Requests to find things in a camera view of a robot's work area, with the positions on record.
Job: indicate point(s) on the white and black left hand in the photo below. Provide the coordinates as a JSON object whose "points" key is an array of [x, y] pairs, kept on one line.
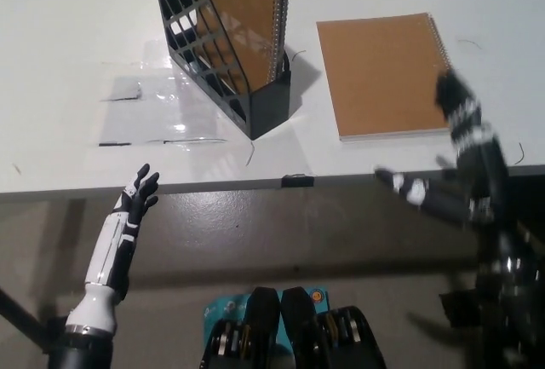
{"points": [[113, 254]]}

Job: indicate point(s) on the brown spiral notebook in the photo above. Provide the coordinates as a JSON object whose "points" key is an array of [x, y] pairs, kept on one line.
{"points": [[238, 2], [374, 79]]}

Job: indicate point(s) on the black mesh book holder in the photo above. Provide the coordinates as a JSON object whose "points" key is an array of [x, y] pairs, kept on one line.
{"points": [[268, 105]]}

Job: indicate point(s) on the black table leg with foot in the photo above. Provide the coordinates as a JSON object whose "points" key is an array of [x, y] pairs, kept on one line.
{"points": [[19, 311], [457, 307]]}

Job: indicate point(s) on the clear plastic sheet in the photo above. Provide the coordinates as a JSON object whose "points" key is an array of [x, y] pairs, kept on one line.
{"points": [[179, 105]]}

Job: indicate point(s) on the grey paper patch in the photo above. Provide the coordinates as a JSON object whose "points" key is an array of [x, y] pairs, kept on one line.
{"points": [[121, 89]]}

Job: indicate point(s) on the thin black thread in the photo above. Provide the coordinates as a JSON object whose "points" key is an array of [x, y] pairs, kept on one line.
{"points": [[300, 51], [521, 158], [251, 153]]}

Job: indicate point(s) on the small black edge clip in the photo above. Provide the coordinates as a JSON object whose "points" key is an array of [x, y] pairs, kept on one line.
{"points": [[298, 180]]}

